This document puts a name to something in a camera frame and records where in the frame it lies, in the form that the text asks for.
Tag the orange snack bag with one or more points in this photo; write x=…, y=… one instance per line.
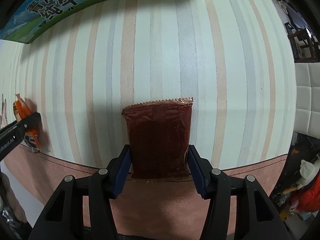
x=31, y=131

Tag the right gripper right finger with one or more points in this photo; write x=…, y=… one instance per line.
x=255, y=215

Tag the dark red jelly packet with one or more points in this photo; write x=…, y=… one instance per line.
x=159, y=133

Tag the striped pink-edged table mat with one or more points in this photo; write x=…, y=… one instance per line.
x=231, y=56

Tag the white quilted sofa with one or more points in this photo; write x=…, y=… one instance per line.
x=307, y=120

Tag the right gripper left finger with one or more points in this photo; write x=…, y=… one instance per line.
x=80, y=208

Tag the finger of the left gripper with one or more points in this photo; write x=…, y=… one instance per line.
x=20, y=124

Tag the dark wooden chair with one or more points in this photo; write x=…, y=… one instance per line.
x=304, y=45

